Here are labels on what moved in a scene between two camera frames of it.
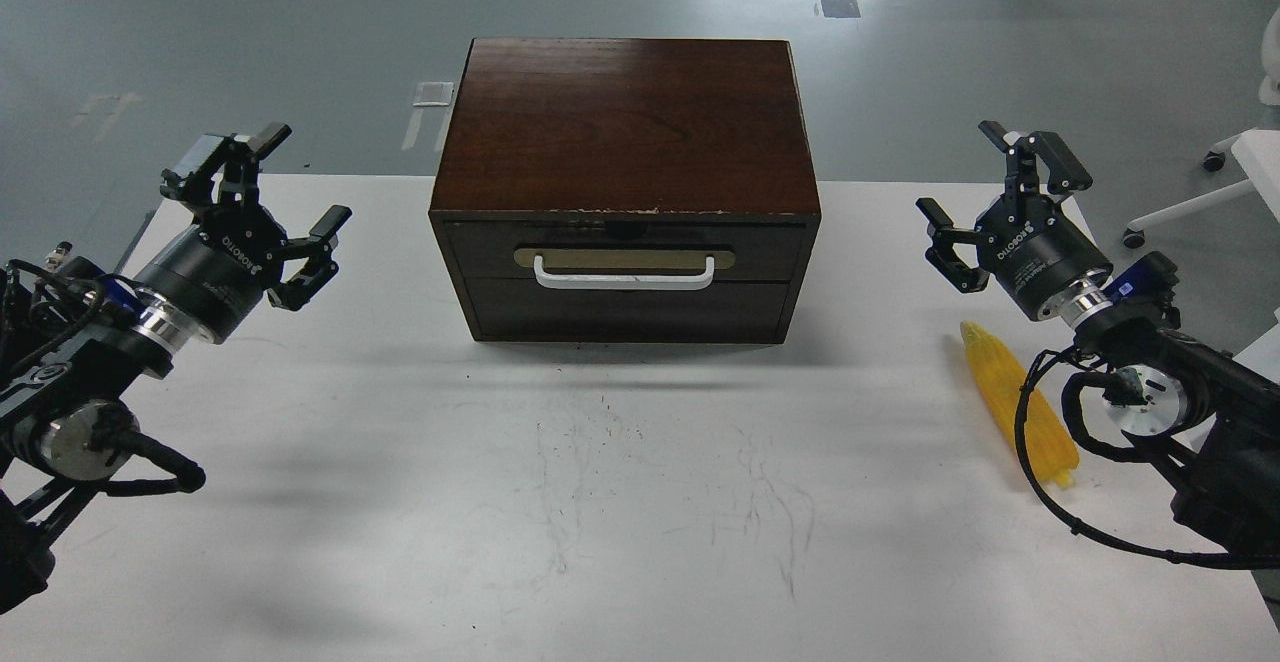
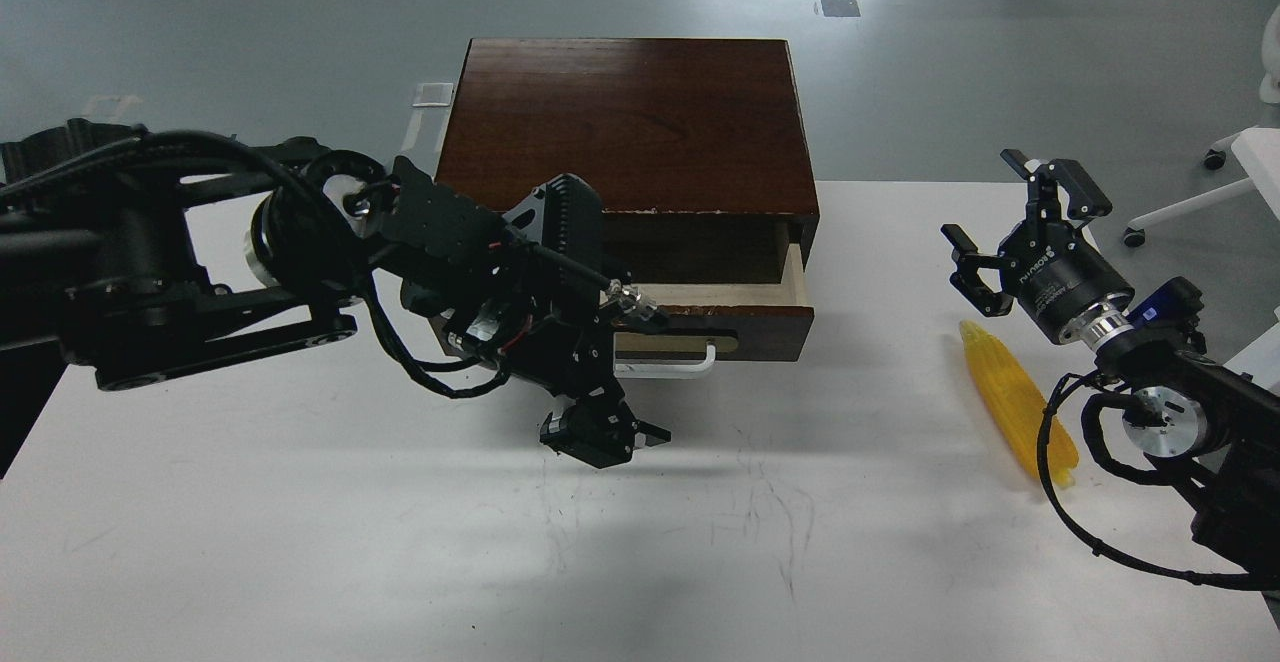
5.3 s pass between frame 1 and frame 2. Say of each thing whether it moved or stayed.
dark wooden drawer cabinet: stayed
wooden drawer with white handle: moved
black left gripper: moved
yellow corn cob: stayed
